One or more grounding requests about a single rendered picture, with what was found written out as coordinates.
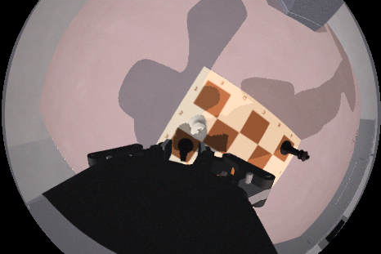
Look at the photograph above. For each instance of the brown and cream chessboard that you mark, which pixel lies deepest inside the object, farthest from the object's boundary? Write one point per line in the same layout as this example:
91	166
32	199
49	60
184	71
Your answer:
237	124

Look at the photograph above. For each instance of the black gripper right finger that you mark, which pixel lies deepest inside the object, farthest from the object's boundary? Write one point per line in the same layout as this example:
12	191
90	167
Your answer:
255	181

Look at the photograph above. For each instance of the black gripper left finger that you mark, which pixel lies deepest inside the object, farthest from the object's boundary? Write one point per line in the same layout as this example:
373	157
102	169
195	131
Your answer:
161	150

